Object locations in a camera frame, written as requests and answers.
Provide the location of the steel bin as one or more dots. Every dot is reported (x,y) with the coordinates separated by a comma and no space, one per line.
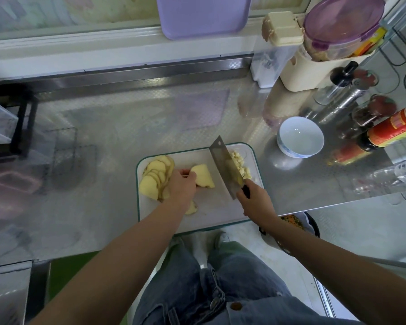
(7,294)

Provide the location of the glass jar red lid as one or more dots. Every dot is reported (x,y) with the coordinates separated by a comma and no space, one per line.
(380,108)

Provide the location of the person's left forearm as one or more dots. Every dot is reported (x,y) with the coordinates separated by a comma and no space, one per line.
(108,270)

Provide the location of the cream plastic canister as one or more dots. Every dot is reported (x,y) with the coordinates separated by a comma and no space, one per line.
(304,76)

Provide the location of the person's right hand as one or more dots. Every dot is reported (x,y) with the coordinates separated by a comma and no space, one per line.
(260,203)

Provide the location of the pile of yellow potato slices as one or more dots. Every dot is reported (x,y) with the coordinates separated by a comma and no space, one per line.
(155,178)

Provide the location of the white cutting board green rim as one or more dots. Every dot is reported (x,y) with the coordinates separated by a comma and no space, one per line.
(216,210)

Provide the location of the person's blue jeans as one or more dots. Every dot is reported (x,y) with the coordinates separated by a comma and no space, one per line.
(189,294)

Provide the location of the clear plastic bottle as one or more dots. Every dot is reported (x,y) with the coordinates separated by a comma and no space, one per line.
(396,174)

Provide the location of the person's right forearm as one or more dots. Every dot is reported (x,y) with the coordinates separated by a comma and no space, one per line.
(352,270)

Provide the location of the sauce bottle red label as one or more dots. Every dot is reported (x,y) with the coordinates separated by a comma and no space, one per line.
(396,128)

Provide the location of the pile of diced potato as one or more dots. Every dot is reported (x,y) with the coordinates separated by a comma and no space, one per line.
(241,164)

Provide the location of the clear plastic storage box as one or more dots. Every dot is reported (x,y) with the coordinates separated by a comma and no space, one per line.
(0,122)

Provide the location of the steel shaker brown cap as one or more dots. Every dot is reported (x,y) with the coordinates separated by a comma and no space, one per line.
(348,96)

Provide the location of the purple lid food container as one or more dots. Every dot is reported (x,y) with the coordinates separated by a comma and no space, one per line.
(345,23)

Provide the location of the person's left hand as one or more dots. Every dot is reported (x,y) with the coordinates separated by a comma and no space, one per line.
(181,189)

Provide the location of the steel cleaver knife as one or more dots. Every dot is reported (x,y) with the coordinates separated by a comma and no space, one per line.
(224,162)

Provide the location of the glass bottle black cap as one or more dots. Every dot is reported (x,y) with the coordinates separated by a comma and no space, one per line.
(340,79)

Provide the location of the black metal rack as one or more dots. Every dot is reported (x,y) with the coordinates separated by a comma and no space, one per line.
(26,125)

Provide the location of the person's white left shoe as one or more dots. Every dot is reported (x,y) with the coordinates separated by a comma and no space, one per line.
(183,243)

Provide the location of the purple plastic cutting board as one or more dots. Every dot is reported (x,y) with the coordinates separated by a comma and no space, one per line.
(203,13)

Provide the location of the green mat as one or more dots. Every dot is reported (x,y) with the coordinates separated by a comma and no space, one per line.
(71,277)

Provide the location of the metal bowl with scraps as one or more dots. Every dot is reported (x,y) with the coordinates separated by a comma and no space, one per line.
(299,220)

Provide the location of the white bowl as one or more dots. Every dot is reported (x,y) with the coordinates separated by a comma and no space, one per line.
(300,137)

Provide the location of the clear container cream lid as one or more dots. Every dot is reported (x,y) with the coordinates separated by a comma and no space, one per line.
(274,56)

